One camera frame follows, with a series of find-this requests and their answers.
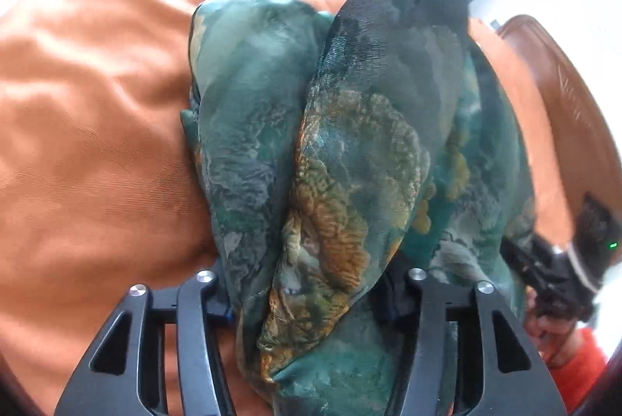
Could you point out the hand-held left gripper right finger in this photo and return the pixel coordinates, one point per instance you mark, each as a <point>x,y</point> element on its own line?
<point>423,299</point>

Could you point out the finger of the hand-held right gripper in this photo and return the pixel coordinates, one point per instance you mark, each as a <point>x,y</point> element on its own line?
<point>517,256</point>

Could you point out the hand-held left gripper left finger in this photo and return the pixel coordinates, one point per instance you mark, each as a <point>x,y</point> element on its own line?
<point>194,299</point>

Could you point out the green landscape print garment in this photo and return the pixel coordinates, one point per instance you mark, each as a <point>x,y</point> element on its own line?
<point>340,129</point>

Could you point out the person's right forearm orange sleeve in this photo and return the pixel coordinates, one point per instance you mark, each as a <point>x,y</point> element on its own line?
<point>580,372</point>

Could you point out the person's right hand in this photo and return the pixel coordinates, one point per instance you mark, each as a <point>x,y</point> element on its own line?
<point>549,333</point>

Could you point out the carved wooden headboard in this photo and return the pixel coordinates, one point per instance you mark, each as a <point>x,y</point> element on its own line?
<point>573,114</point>

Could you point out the orange bed sheet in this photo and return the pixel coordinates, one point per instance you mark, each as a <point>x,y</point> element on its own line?
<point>97,129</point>

